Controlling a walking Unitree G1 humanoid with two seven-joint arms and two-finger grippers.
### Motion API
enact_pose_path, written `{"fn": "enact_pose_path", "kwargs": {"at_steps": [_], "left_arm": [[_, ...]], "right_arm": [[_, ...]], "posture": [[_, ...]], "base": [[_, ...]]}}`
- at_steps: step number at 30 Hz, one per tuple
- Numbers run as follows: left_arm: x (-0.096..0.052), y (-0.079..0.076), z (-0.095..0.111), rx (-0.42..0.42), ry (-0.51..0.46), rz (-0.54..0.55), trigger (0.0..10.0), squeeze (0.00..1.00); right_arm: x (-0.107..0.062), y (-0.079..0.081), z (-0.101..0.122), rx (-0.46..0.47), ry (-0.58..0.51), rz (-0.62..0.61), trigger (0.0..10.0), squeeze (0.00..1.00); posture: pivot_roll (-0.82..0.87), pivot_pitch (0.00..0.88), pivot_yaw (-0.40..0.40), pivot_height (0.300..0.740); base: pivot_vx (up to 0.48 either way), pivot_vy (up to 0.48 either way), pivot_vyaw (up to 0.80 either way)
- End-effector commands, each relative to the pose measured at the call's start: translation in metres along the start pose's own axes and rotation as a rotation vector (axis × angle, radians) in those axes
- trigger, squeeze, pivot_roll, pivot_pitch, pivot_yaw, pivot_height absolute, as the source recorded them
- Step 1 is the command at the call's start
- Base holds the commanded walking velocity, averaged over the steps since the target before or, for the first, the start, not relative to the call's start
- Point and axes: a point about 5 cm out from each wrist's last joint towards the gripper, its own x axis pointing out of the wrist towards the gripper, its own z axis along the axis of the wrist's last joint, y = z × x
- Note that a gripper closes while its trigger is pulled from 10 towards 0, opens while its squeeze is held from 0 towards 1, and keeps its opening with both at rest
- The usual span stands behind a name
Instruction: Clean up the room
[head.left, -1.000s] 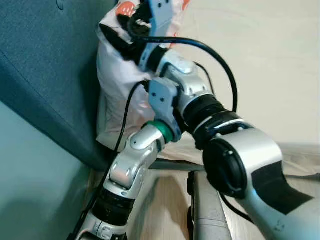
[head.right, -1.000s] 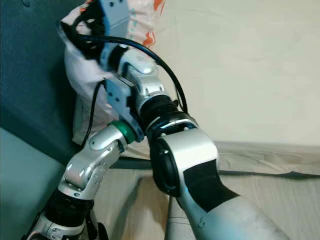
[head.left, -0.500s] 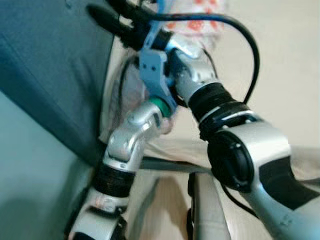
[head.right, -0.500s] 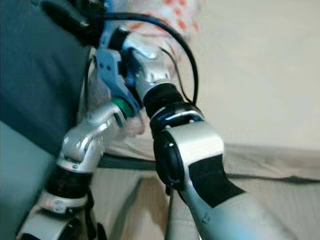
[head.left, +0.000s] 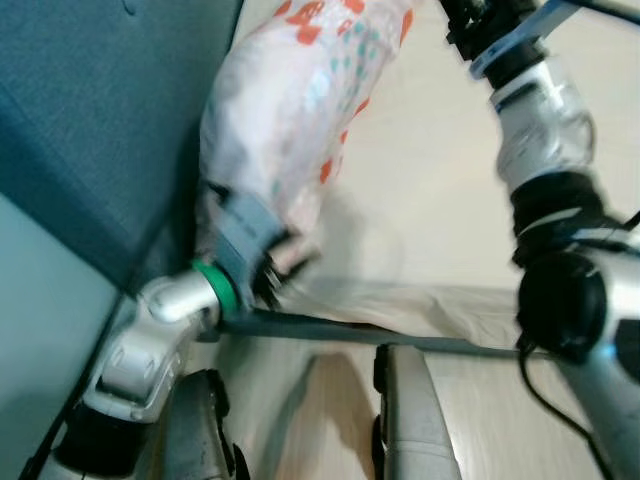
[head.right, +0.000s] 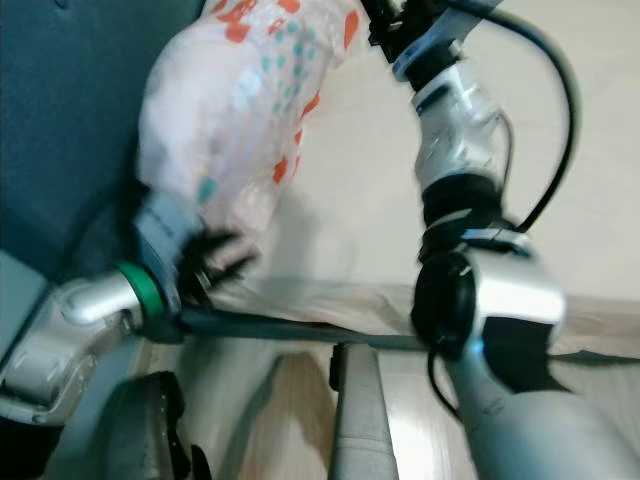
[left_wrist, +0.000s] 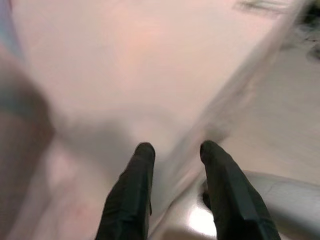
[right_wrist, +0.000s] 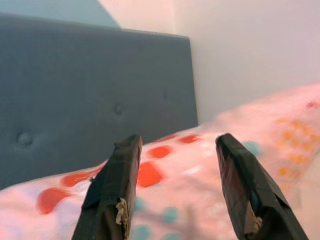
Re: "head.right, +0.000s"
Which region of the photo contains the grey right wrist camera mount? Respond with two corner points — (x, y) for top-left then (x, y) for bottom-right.
(390, 0), (471, 81)

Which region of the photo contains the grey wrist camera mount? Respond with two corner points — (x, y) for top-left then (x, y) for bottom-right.
(135, 190), (211, 301)
(390, 0), (471, 81)

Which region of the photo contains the grey robot leg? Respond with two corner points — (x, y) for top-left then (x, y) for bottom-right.
(328, 342), (401, 480)
(100, 372), (211, 480)

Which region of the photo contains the dark teal bed frame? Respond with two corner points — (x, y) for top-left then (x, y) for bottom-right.
(0, 0), (640, 359)

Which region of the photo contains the grey robot right leg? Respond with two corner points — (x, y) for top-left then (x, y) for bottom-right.
(328, 342), (401, 480)

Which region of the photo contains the beige sheeted mattress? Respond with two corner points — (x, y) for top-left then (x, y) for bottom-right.
(210, 0), (640, 351)

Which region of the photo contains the grey robot left leg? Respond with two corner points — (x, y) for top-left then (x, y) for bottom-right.
(100, 372), (211, 480)

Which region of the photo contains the pink dotted pillow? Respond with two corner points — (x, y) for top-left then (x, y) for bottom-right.
(135, 0), (361, 266)

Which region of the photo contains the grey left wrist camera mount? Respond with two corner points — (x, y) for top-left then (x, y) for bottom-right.
(135, 190), (211, 301)

